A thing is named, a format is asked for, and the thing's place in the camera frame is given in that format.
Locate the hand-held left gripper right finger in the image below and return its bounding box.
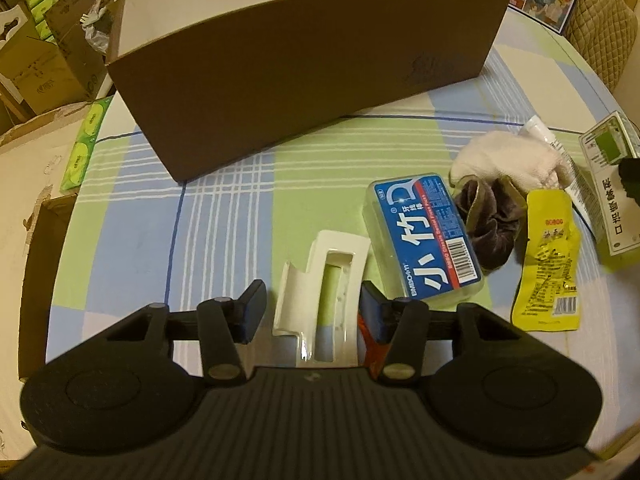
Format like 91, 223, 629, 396
359, 280, 533, 387

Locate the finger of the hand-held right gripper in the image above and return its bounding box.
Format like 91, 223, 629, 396
617, 157, 640, 197

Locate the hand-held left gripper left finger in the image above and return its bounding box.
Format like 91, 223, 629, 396
102, 280, 268, 387

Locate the green medicine box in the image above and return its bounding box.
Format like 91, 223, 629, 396
577, 110, 640, 262

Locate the white hair claw clip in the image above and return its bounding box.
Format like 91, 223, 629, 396
271, 230, 372, 368

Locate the blue dental floss pick box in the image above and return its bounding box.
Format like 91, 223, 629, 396
367, 172, 489, 311

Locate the white tube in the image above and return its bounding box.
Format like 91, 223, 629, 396
517, 115, 608, 241

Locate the white towel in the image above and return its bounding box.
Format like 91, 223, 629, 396
449, 130, 576, 196

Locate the brown cardboard box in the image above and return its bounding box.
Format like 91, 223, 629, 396
105, 0, 511, 184

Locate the orange plastic item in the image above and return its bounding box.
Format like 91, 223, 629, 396
357, 310, 396, 368

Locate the yellow sachet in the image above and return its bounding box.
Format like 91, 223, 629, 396
510, 187, 584, 332

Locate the brown velvet scrunchie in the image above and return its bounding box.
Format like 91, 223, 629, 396
457, 174, 531, 274

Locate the beige quilted chair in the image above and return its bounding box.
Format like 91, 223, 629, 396
562, 0, 639, 92

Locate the green tissue multipack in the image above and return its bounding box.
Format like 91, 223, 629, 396
60, 95, 114, 194

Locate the open cardboard carton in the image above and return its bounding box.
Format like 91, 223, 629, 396
0, 0, 126, 117

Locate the trash bin with wrappers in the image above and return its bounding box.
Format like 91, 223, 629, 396
77, 0, 126, 57

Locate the stack of green tissue packs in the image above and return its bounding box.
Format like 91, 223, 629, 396
24, 0, 68, 43

